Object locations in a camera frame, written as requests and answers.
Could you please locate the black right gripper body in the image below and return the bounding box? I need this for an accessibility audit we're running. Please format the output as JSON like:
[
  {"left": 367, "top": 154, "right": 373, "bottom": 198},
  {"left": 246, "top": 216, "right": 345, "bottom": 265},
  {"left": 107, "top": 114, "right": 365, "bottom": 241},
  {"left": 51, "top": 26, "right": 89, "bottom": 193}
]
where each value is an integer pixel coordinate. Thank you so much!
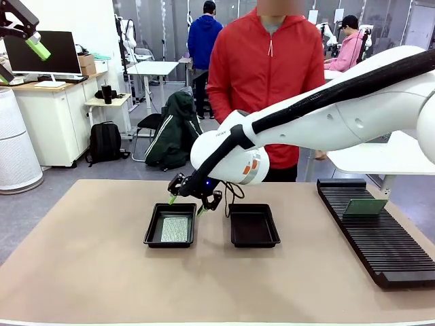
[{"left": 178, "top": 175, "right": 218, "bottom": 200}]

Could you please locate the green perforated circuit board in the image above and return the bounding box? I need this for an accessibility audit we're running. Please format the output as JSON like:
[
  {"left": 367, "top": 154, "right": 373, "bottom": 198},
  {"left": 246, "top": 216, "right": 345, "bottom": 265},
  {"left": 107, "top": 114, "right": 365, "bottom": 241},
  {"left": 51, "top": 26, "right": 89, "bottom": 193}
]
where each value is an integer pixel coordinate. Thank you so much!
[
  {"left": 160, "top": 217, "right": 189, "bottom": 243},
  {"left": 342, "top": 198, "right": 389, "bottom": 217}
]

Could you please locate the black plastic ESD tray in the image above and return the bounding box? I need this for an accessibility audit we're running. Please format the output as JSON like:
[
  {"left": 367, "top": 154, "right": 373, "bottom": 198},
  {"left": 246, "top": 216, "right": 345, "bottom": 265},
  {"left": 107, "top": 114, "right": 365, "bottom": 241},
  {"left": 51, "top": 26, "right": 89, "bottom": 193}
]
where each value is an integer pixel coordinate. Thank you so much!
[
  {"left": 228, "top": 202, "right": 281, "bottom": 248},
  {"left": 143, "top": 202, "right": 198, "bottom": 249}
]

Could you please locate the person's right forearm red sleeve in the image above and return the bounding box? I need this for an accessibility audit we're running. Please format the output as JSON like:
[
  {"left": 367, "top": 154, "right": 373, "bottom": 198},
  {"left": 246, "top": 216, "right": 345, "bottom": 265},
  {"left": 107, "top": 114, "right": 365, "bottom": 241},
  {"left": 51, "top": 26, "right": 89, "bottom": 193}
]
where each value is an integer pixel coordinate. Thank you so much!
[{"left": 207, "top": 84, "right": 235, "bottom": 125}]

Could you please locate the black monitor white stand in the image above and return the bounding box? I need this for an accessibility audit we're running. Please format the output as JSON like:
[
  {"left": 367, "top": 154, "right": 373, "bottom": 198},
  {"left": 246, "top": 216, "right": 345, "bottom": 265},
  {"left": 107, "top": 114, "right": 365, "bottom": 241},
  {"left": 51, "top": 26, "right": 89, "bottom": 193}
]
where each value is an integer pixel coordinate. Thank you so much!
[{"left": 2, "top": 30, "right": 82, "bottom": 88}]

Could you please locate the dark green striped jacket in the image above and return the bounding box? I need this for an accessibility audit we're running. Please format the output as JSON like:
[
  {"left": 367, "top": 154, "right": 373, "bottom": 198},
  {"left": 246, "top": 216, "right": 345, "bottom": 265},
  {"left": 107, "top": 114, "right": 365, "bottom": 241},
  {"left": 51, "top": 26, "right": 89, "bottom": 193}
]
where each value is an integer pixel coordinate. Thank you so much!
[{"left": 145, "top": 90, "right": 205, "bottom": 172}]

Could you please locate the black keyboard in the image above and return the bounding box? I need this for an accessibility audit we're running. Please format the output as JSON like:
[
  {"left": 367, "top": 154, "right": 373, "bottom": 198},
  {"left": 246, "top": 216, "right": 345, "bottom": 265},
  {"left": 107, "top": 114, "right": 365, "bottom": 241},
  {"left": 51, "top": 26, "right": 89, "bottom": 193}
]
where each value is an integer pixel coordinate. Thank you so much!
[{"left": 37, "top": 75, "right": 90, "bottom": 84}]

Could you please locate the wooden desk white cabinet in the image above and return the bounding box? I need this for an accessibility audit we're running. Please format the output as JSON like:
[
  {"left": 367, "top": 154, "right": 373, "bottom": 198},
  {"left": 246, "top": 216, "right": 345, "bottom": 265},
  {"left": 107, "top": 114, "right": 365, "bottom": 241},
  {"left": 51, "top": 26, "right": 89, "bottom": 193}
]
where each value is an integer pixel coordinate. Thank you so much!
[{"left": 0, "top": 71, "right": 109, "bottom": 168}]

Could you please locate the black chair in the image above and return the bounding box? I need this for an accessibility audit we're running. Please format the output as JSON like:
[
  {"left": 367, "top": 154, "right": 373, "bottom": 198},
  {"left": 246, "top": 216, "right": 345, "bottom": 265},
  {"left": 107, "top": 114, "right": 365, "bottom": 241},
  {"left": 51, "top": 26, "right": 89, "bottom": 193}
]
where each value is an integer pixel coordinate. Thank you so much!
[{"left": 131, "top": 113, "right": 163, "bottom": 162}]

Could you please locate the white air purifier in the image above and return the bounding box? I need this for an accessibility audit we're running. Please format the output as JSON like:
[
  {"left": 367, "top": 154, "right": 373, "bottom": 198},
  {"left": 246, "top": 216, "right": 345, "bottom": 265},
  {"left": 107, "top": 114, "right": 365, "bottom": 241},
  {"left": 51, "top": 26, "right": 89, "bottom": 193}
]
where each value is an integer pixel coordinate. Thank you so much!
[{"left": 0, "top": 86, "right": 44, "bottom": 195}]

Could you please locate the small cardboard box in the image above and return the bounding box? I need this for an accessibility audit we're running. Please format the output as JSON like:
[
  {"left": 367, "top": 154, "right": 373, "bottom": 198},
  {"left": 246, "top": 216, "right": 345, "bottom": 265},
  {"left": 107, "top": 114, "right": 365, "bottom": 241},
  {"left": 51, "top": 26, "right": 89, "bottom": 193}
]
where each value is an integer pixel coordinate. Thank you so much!
[{"left": 77, "top": 53, "right": 97, "bottom": 76}]

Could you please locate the black backpack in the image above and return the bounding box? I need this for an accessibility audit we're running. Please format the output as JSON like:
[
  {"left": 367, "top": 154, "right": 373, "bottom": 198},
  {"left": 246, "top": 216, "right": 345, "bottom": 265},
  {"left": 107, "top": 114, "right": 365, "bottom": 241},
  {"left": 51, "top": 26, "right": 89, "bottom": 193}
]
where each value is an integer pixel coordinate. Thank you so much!
[{"left": 86, "top": 121, "right": 131, "bottom": 167}]

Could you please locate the white storage box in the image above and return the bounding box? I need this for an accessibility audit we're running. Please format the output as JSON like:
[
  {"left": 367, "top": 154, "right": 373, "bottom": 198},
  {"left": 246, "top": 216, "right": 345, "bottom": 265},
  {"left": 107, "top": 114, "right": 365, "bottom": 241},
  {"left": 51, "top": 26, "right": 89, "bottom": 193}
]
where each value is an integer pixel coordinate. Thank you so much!
[{"left": 93, "top": 52, "right": 112, "bottom": 73}]

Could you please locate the black tumbler with straw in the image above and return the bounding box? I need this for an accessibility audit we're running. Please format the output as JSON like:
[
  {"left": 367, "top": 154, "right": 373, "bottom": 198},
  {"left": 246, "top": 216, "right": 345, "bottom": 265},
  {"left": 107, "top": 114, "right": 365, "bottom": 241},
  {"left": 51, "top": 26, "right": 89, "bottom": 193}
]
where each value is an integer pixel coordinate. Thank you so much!
[{"left": 101, "top": 81, "right": 113, "bottom": 105}]

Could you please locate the small wooden side table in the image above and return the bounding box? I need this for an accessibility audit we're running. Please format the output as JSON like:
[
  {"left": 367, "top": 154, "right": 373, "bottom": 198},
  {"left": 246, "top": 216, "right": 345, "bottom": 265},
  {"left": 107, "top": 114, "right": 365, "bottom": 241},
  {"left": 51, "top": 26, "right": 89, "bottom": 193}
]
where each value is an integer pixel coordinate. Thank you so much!
[{"left": 84, "top": 93, "right": 133, "bottom": 141}]

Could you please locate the white office table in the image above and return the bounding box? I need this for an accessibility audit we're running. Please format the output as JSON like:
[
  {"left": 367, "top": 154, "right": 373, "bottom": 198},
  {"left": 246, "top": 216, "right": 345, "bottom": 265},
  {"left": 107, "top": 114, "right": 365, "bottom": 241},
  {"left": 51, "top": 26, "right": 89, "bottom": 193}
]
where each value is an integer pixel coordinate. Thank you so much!
[{"left": 126, "top": 60, "right": 180, "bottom": 113}]

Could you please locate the wooden topped background table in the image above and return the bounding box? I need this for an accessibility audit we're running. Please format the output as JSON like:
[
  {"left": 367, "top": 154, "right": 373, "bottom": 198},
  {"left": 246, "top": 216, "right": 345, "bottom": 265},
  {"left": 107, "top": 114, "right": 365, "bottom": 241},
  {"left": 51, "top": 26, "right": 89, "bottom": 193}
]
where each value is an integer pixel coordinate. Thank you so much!
[{"left": 178, "top": 56, "right": 195, "bottom": 89}]

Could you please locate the person in red jacket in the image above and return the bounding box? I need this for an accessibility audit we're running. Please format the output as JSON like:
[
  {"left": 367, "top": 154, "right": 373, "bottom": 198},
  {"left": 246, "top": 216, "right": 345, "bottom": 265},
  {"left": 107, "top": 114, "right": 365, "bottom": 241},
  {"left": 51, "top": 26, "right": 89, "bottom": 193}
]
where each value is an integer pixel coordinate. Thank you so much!
[{"left": 206, "top": 0, "right": 328, "bottom": 183}]

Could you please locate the person in blue hoodie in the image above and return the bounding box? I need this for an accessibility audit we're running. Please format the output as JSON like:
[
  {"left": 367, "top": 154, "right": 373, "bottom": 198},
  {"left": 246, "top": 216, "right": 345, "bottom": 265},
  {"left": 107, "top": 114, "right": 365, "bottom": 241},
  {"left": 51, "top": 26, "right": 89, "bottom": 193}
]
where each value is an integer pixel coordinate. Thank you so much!
[{"left": 187, "top": 0, "right": 224, "bottom": 120}]

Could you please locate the black slotted board rack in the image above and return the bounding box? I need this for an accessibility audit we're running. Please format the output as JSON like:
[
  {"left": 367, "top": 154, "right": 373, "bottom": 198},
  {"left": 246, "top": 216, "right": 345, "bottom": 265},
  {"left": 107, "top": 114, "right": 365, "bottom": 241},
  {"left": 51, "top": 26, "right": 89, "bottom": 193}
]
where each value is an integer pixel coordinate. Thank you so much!
[{"left": 316, "top": 178, "right": 435, "bottom": 290}]

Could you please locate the person in pink hoodie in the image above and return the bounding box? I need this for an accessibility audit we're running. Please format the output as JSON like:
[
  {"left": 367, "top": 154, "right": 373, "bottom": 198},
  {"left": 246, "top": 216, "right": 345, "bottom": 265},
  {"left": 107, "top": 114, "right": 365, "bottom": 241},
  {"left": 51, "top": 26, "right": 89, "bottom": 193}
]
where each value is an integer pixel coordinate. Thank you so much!
[{"left": 324, "top": 14, "right": 366, "bottom": 73}]

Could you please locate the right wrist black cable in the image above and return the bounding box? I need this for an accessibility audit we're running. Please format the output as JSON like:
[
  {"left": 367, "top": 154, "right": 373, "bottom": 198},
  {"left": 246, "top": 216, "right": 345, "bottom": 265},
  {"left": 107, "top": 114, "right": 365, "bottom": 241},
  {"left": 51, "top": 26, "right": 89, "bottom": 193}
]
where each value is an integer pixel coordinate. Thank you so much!
[{"left": 222, "top": 181, "right": 245, "bottom": 218}]

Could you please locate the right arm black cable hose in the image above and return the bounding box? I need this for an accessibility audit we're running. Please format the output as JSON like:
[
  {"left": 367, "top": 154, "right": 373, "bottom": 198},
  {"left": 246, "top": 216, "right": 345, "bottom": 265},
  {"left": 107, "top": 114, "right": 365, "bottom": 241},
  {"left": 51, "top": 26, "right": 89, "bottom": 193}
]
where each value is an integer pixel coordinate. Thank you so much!
[{"left": 195, "top": 47, "right": 435, "bottom": 184}]

